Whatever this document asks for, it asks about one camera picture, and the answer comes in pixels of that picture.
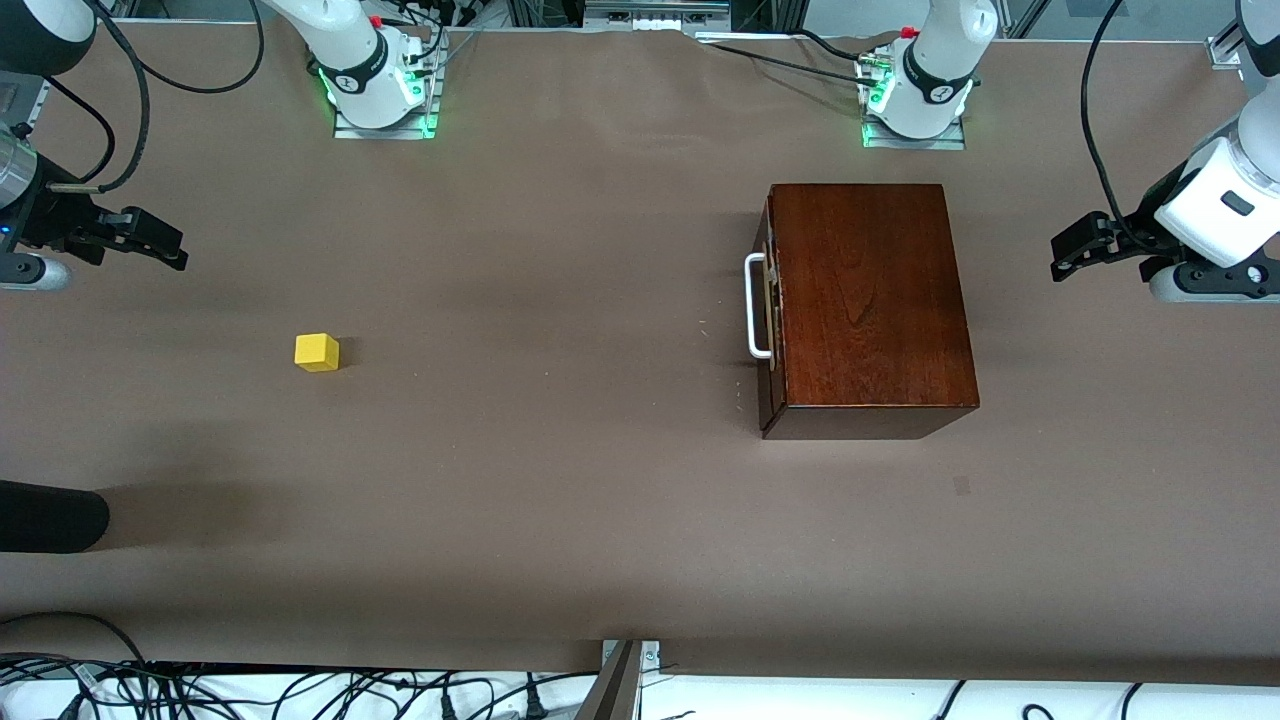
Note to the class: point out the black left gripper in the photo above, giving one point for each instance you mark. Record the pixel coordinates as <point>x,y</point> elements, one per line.
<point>1143,227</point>

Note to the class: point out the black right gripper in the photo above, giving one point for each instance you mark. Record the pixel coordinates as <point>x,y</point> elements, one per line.
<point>50,222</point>

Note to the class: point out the yellow wooden block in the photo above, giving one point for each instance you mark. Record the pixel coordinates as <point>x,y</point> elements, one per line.
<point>317,353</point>

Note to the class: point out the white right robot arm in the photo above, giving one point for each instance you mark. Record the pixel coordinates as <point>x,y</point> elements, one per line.
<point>360,70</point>

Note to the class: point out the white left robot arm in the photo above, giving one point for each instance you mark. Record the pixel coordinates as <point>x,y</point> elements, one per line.
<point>935,70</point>

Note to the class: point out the dark brown wooden cabinet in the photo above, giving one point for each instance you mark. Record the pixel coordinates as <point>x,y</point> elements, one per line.
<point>880,300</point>

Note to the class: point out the black cylinder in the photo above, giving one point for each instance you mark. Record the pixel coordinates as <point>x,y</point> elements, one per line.
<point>50,517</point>

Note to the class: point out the brown paper table cover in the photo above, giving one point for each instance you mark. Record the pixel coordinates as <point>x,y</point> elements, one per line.
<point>550,450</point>

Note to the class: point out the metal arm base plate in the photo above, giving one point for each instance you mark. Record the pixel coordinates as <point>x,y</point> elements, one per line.
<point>420,128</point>
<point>955,140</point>

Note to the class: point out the aluminium frame profile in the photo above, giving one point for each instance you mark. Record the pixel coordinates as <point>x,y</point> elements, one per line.
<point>1225,52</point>

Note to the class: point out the aluminium rail with sockets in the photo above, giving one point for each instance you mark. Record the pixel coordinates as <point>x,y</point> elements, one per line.
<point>655,12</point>

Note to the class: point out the metal table bracket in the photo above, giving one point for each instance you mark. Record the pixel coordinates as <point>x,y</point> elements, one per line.
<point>622,690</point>

